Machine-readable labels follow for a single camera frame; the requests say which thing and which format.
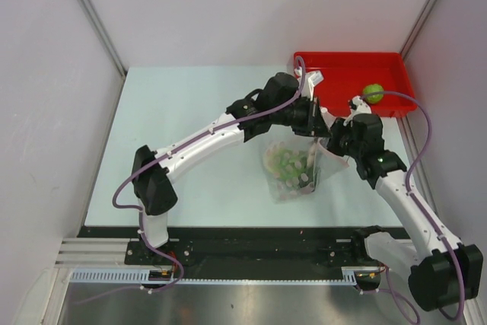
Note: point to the aluminium corner post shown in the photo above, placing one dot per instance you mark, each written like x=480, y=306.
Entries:
x=94, y=19
x=417, y=27

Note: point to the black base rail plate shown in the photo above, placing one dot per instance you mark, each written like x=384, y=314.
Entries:
x=332, y=246

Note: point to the grey fake fish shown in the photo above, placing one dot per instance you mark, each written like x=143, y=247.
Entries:
x=311, y=155

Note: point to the green fake lime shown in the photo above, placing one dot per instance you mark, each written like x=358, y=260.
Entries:
x=372, y=93

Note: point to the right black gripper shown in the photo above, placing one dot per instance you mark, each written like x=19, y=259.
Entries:
x=338, y=127

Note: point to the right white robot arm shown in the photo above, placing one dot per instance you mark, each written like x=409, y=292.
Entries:
x=439, y=269

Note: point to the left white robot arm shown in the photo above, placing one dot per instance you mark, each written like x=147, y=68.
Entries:
x=285, y=100

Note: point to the green fake lettuce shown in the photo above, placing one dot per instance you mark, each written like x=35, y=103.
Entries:
x=290, y=167

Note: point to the red plastic tray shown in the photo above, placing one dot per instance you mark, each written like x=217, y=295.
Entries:
x=346, y=75

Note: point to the white cable duct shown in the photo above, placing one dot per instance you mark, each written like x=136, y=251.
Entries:
x=346, y=276

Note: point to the left aluminium corner post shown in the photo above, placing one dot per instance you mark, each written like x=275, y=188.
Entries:
x=94, y=19

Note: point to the clear zip top bag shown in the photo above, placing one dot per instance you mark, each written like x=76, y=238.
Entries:
x=326, y=166

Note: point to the right aluminium corner post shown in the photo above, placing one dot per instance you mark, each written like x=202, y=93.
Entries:
x=417, y=27

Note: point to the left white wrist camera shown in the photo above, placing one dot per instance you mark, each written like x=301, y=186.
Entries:
x=308, y=82

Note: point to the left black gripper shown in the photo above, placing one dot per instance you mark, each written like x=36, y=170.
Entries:
x=313, y=124

